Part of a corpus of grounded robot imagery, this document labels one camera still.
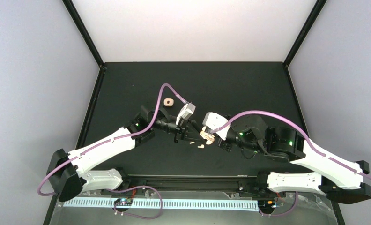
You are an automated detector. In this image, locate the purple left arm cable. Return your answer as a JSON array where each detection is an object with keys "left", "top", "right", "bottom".
[{"left": 37, "top": 83, "right": 189, "bottom": 197}]

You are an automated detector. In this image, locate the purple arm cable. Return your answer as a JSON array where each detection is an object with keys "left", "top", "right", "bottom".
[
  {"left": 210, "top": 110, "right": 371, "bottom": 191},
  {"left": 37, "top": 83, "right": 189, "bottom": 197}
]

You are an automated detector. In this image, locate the small beige square case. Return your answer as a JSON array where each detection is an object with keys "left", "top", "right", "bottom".
[{"left": 163, "top": 98, "right": 174, "bottom": 107}]

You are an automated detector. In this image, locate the small green circuit board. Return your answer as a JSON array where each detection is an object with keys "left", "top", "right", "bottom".
[{"left": 114, "top": 198, "right": 133, "bottom": 208}]

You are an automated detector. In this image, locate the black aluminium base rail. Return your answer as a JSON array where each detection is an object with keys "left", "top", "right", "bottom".
[{"left": 115, "top": 175, "right": 286, "bottom": 205}]

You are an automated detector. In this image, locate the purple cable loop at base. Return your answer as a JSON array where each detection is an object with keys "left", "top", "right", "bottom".
[{"left": 106, "top": 186, "right": 163, "bottom": 221}]

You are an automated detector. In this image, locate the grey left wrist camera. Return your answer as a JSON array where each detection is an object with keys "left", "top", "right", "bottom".
[{"left": 176, "top": 103, "right": 196, "bottom": 125}]

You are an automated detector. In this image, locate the black right frame post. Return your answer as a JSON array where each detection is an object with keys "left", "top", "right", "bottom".
[{"left": 283, "top": 0, "right": 327, "bottom": 69}]

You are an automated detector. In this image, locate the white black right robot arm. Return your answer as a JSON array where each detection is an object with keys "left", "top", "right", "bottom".
[{"left": 204, "top": 110, "right": 371, "bottom": 204}]

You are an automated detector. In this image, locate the black frame post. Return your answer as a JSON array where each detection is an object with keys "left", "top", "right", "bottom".
[
  {"left": 283, "top": 0, "right": 327, "bottom": 69},
  {"left": 62, "top": 0, "right": 104, "bottom": 68}
]

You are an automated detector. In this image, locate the light blue slotted cable duct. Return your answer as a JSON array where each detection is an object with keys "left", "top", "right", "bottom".
[{"left": 62, "top": 197, "right": 259, "bottom": 212}]

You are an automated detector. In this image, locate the beige earbud charging case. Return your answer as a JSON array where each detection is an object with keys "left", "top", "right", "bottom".
[{"left": 200, "top": 126, "right": 215, "bottom": 145}]

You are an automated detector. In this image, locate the black left frame post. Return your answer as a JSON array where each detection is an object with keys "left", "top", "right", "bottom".
[{"left": 62, "top": 0, "right": 104, "bottom": 68}]

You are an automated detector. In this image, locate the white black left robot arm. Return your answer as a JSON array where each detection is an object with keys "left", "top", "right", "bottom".
[{"left": 46, "top": 103, "right": 203, "bottom": 202}]

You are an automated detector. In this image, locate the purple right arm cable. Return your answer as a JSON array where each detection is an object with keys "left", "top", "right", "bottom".
[{"left": 210, "top": 110, "right": 371, "bottom": 191}]

